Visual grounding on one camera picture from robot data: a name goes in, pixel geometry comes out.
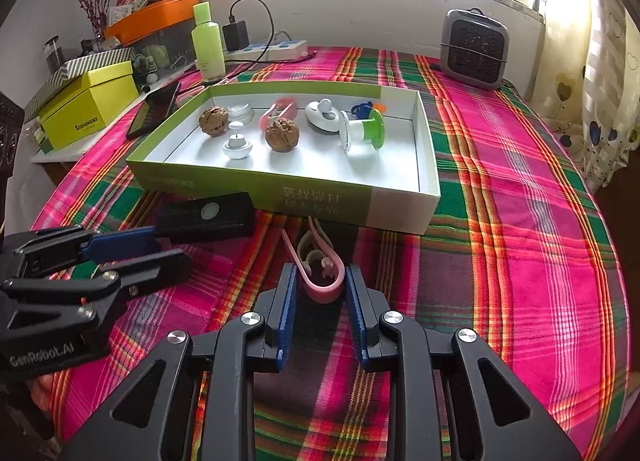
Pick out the light green bottle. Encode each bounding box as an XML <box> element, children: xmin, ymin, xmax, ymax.
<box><xmin>192</xmin><ymin>1</ymin><xmax>227</xmax><ymax>83</ymax></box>

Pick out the blue orange hair tie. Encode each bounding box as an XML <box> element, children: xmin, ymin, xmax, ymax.
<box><xmin>350</xmin><ymin>101</ymin><xmax>388</xmax><ymax>119</ymax></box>

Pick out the glass tank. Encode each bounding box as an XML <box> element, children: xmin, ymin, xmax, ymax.
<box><xmin>132</xmin><ymin>24</ymin><xmax>201</xmax><ymax>74</ymax></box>

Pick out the white green spool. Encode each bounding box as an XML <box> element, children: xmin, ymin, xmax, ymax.
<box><xmin>339</xmin><ymin>108</ymin><xmax>386</xmax><ymax>154</ymax></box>

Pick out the yellow green box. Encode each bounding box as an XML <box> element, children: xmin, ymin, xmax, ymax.
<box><xmin>39</xmin><ymin>60</ymin><xmax>138</xmax><ymax>152</ymax></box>

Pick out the white oval knob device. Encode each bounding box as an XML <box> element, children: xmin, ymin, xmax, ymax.
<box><xmin>305</xmin><ymin>98</ymin><xmax>342</xmax><ymax>132</ymax></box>

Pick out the dark patterned cloth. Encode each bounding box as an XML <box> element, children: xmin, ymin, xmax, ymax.
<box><xmin>0</xmin><ymin>91</ymin><xmax>26</xmax><ymax>232</ymax></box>

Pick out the orange box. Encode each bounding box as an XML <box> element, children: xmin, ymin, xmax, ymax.
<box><xmin>104</xmin><ymin>0</ymin><xmax>201</xmax><ymax>47</ymax></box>

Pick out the small grey knob stand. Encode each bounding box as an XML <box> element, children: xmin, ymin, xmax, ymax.
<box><xmin>222</xmin><ymin>122</ymin><xmax>252</xmax><ymax>161</ymax></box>

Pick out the green white cardboard box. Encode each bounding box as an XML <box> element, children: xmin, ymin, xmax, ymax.
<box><xmin>125</xmin><ymin>80</ymin><xmax>442</xmax><ymax>236</ymax></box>

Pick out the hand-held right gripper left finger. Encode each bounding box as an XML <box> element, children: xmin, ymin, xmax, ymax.
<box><xmin>60</xmin><ymin>262</ymin><xmax>300</xmax><ymax>461</ymax></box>

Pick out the grey space heater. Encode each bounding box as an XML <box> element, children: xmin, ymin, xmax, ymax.
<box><xmin>440</xmin><ymin>8</ymin><xmax>511</xmax><ymax>91</ymax></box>

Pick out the white power strip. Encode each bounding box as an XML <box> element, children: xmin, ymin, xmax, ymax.
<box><xmin>224</xmin><ymin>40</ymin><xmax>308</xmax><ymax>63</ymax></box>

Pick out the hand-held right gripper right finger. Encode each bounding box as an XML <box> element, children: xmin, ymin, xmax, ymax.
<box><xmin>345</xmin><ymin>263</ymin><xmax>583</xmax><ymax>461</ymax></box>

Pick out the black smartphone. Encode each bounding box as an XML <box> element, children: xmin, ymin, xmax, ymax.
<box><xmin>126</xmin><ymin>81</ymin><xmax>182</xmax><ymax>140</ymax></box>

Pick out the dark glass jar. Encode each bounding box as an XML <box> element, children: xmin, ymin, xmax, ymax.
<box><xmin>42</xmin><ymin>38</ymin><xmax>65</xmax><ymax>77</ymax></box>

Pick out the black charger with cable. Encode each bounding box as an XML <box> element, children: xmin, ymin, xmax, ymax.
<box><xmin>222</xmin><ymin>0</ymin><xmax>276</xmax><ymax>64</ymax></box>

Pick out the black rectangular device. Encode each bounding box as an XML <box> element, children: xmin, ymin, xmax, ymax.
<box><xmin>156</xmin><ymin>192</ymin><xmax>257</xmax><ymax>243</ymax></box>

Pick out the heart print curtain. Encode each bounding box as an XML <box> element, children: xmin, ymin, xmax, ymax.
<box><xmin>540</xmin><ymin>0</ymin><xmax>640</xmax><ymax>194</ymax></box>

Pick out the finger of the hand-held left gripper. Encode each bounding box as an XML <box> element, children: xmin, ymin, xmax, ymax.
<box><xmin>2</xmin><ymin>225</ymin><xmax>173</xmax><ymax>278</ymax></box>
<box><xmin>0</xmin><ymin>248</ymin><xmax>193</xmax><ymax>307</ymax></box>

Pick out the striped box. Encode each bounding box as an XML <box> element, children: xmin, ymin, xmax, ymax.
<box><xmin>22</xmin><ymin>46</ymin><xmax>136</xmax><ymax>122</ymax></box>

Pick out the pink clip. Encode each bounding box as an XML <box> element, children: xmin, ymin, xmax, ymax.
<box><xmin>281</xmin><ymin>216</ymin><xmax>347</xmax><ymax>304</ymax></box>
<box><xmin>259</xmin><ymin>97</ymin><xmax>297</xmax><ymax>129</ymax></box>

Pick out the brown walnut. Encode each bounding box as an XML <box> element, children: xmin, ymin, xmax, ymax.
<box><xmin>264</xmin><ymin>120</ymin><xmax>301</xmax><ymax>154</ymax></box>
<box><xmin>198</xmin><ymin>107</ymin><xmax>230</xmax><ymax>138</ymax></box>

